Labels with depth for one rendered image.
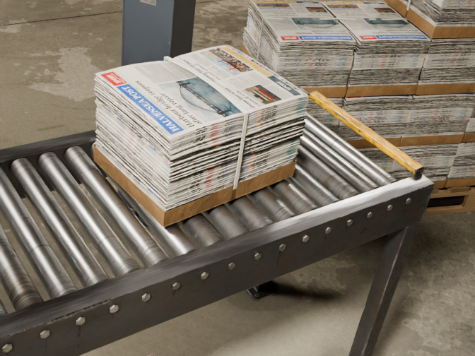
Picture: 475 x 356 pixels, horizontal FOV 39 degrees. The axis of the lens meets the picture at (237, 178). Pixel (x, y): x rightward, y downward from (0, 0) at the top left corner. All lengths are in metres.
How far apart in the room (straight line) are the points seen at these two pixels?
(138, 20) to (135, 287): 1.23
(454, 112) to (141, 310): 1.76
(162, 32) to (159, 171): 1.00
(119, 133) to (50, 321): 0.44
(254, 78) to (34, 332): 0.71
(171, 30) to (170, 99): 0.89
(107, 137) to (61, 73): 2.27
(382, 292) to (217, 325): 0.65
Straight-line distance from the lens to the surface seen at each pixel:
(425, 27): 2.54
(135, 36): 2.32
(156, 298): 1.30
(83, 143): 1.65
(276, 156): 1.51
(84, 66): 3.83
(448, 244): 2.91
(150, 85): 1.41
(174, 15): 2.24
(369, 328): 2.00
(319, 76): 2.37
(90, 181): 1.53
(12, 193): 1.49
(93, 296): 1.24
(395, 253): 1.81
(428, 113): 2.68
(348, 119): 1.86
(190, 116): 1.32
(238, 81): 1.48
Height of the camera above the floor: 1.69
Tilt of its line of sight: 35 degrees down
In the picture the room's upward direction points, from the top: 9 degrees clockwise
